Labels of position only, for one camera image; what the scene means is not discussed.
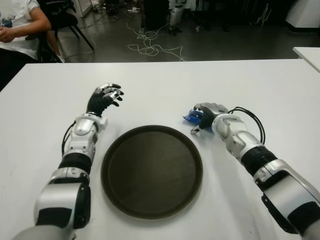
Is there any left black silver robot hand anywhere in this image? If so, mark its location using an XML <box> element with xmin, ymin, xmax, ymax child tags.
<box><xmin>86</xmin><ymin>82</ymin><xmax>125</xmax><ymax>117</ymax></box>

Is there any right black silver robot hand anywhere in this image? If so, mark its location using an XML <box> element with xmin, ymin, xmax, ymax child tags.
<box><xmin>189</xmin><ymin>101</ymin><xmax>230</xmax><ymax>135</ymax></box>

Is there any blue Oreo cookie packet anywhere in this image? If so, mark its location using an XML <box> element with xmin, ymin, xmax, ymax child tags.
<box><xmin>181</xmin><ymin>109</ymin><xmax>205</xmax><ymax>125</ymax></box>

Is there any round dark brown tray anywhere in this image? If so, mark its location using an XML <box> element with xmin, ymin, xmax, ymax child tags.
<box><xmin>100</xmin><ymin>124</ymin><xmax>203</xmax><ymax>220</ymax></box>

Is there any black office chair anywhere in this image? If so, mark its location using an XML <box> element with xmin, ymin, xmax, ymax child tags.
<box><xmin>24</xmin><ymin>0</ymin><xmax>95</xmax><ymax>63</ymax></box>

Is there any white board panel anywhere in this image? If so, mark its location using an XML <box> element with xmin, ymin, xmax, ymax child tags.
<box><xmin>73</xmin><ymin>0</ymin><xmax>93</xmax><ymax>18</ymax></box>

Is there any black floor cabinet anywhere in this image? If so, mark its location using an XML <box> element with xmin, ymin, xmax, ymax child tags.
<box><xmin>141</xmin><ymin>0</ymin><xmax>173</xmax><ymax>30</ymax></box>

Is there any folded metal stand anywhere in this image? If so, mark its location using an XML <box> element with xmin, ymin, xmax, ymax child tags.
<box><xmin>254</xmin><ymin>2</ymin><xmax>272</xmax><ymax>26</ymax></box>

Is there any white side table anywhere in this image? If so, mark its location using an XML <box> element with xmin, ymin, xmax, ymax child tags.
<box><xmin>292</xmin><ymin>46</ymin><xmax>320</xmax><ymax>76</ymax></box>

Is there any seated person in white shirt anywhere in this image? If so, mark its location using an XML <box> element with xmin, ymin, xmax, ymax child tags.
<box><xmin>0</xmin><ymin>0</ymin><xmax>65</xmax><ymax>92</ymax></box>

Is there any white cabinet with black base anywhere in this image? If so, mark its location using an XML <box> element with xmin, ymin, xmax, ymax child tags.
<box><xmin>284</xmin><ymin>0</ymin><xmax>320</xmax><ymax>33</ymax></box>

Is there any tangled white floor cable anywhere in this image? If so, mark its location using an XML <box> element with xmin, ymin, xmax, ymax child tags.
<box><xmin>125</xmin><ymin>14</ymin><xmax>188</xmax><ymax>62</ymax></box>

